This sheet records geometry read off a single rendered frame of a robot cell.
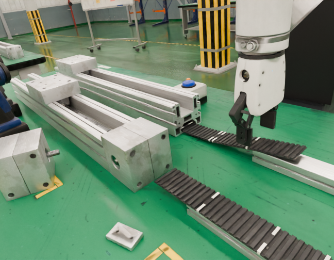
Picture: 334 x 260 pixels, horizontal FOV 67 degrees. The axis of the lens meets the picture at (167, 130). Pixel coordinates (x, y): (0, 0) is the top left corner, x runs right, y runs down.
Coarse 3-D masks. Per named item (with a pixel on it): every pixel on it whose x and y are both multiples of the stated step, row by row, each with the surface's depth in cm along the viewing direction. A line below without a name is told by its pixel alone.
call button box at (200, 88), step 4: (180, 84) 82; (196, 84) 80; (200, 84) 79; (204, 84) 79; (180, 88) 78; (184, 88) 78; (188, 88) 78; (192, 88) 77; (196, 88) 77; (200, 88) 78; (204, 88) 79; (196, 92) 77; (200, 92) 78; (204, 92) 79; (200, 96) 79; (204, 96) 81; (200, 100) 79; (204, 100) 81
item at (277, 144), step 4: (276, 140) 51; (272, 144) 50; (276, 144) 50; (280, 144) 49; (268, 148) 49; (272, 148) 49; (276, 148) 48; (264, 152) 48; (268, 152) 48; (272, 152) 47
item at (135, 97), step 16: (80, 80) 100; (96, 80) 88; (112, 80) 94; (128, 80) 85; (144, 80) 81; (96, 96) 92; (112, 96) 82; (128, 96) 74; (144, 96) 69; (160, 96) 75; (176, 96) 69; (192, 96) 65; (128, 112) 78; (144, 112) 73; (160, 112) 65; (176, 112) 62; (192, 112) 66; (176, 128) 66
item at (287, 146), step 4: (284, 144) 49; (288, 144) 49; (292, 144) 48; (280, 148) 48; (284, 148) 48; (288, 148) 47; (276, 152) 47; (280, 152) 47; (284, 152) 46; (280, 156) 46
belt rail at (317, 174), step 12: (264, 156) 49; (276, 156) 48; (300, 156) 47; (276, 168) 48; (288, 168) 47; (300, 168) 44; (312, 168) 44; (324, 168) 43; (300, 180) 45; (312, 180) 44; (324, 180) 42
